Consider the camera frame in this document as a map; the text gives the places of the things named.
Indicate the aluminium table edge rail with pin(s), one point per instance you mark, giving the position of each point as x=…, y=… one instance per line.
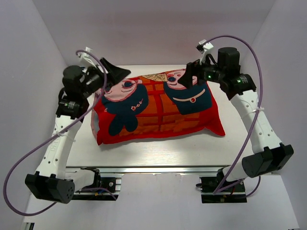
x=159, y=169

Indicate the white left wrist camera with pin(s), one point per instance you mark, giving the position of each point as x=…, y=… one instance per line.
x=86, y=58

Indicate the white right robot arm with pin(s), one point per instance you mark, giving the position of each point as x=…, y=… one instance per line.
x=269, y=153

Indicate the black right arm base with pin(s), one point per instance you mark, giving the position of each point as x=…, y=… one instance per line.
x=229, y=193

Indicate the red patterned pillowcase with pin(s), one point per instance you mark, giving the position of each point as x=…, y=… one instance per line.
x=155, y=106

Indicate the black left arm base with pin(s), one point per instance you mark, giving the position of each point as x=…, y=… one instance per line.
x=108, y=190

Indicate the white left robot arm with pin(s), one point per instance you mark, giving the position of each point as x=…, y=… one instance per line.
x=50, y=182

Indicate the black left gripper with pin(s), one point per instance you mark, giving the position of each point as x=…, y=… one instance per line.
x=114, y=74

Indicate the white pillow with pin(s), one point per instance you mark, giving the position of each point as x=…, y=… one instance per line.
x=94, y=123

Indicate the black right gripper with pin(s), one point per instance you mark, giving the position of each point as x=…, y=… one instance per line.
x=192, y=69

